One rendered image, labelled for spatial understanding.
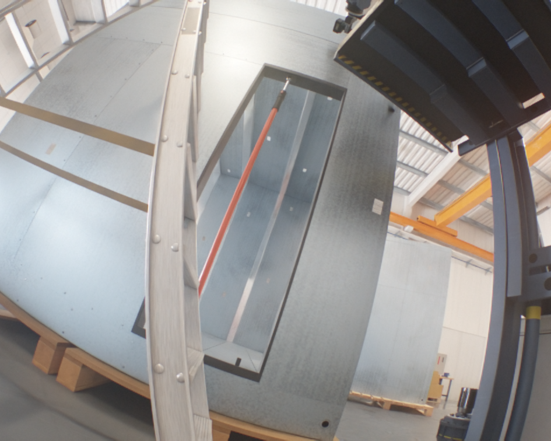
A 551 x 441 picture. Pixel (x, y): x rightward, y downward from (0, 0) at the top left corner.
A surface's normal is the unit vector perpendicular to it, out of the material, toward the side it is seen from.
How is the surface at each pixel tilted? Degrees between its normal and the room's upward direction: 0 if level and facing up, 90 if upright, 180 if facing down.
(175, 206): 88
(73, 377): 90
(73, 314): 90
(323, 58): 90
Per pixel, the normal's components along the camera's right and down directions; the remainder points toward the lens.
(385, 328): -0.22, -0.47
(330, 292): 0.11, -0.38
